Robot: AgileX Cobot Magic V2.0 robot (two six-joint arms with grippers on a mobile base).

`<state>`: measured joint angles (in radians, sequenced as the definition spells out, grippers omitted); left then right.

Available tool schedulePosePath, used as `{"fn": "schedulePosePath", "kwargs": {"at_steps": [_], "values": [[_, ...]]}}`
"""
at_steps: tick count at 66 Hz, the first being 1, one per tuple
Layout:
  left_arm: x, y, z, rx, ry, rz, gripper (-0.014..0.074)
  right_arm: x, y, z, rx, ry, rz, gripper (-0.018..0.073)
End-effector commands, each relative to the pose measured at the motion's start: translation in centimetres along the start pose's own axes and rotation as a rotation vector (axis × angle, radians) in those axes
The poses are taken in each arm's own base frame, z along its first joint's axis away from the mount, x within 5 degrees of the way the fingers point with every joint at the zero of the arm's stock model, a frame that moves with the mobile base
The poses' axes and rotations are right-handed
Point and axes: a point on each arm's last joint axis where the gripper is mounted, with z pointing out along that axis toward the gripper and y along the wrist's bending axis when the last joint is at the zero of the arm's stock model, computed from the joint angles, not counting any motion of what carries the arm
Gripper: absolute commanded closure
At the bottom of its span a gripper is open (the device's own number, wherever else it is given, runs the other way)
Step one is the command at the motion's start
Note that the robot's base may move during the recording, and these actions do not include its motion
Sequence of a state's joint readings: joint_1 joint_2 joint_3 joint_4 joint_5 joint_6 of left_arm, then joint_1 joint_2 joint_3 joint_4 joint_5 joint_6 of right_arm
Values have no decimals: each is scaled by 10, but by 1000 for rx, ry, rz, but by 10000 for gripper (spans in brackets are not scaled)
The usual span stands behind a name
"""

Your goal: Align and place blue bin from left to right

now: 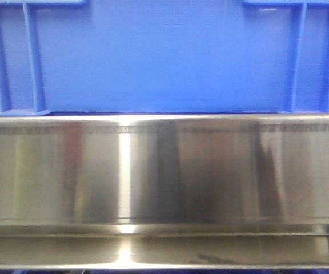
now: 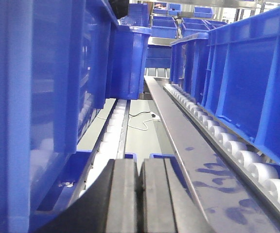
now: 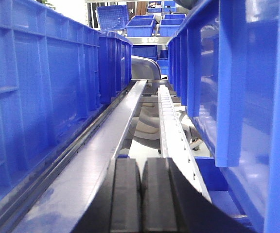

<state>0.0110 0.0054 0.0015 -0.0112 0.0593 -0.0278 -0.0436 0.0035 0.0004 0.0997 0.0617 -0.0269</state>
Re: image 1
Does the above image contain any stainless steel shelf rail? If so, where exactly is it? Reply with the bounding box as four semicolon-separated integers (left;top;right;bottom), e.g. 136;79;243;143
0;114;329;269

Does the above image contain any light blue plastic bin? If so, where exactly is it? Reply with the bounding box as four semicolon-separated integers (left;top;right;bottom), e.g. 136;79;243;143
0;1;329;116

